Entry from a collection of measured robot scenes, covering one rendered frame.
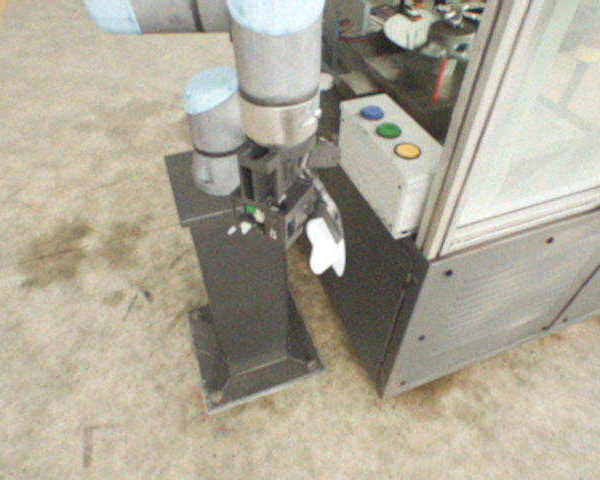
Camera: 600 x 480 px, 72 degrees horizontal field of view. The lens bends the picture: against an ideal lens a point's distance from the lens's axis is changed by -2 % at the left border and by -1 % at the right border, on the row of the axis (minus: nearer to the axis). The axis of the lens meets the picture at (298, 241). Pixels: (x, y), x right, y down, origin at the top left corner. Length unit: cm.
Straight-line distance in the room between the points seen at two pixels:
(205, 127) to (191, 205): 17
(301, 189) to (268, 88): 13
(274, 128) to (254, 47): 7
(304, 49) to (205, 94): 48
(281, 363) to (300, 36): 125
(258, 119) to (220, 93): 43
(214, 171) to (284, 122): 53
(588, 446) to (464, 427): 36
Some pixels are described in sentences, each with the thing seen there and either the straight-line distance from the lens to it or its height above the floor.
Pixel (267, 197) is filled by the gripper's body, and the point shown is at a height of 105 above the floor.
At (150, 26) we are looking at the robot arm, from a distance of 48.
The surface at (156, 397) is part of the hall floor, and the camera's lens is 152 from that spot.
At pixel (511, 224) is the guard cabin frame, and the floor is 78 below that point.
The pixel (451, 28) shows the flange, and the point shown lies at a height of 96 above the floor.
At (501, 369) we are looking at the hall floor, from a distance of 164.
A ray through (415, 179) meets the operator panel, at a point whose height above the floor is 89.
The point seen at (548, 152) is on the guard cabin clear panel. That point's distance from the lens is 85.
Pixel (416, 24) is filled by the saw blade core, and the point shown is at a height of 95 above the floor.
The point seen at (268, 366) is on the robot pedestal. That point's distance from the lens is 148.
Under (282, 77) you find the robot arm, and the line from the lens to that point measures 36.
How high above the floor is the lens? 134
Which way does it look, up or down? 47 degrees down
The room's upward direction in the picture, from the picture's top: straight up
